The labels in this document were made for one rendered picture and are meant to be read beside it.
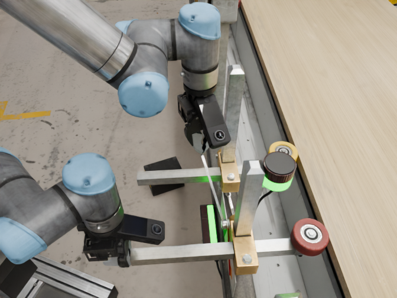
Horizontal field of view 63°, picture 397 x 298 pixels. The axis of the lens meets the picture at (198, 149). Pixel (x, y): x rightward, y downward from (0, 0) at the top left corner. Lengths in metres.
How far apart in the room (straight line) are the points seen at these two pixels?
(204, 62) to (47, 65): 2.61
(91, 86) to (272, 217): 2.01
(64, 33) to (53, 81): 2.48
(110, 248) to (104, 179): 0.21
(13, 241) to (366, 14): 1.62
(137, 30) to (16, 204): 0.34
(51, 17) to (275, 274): 0.87
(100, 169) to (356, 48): 1.17
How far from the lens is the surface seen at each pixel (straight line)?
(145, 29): 0.60
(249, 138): 1.35
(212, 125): 0.68
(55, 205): 0.54
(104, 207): 0.57
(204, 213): 1.02
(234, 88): 0.77
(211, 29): 0.60
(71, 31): 0.47
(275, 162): 0.62
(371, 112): 1.16
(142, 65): 0.50
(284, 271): 1.06
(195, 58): 0.62
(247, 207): 0.69
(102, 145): 2.25
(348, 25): 1.64
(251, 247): 0.79
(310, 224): 0.81
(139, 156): 2.12
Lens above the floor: 1.57
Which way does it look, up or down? 47 degrees down
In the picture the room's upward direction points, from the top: straight up
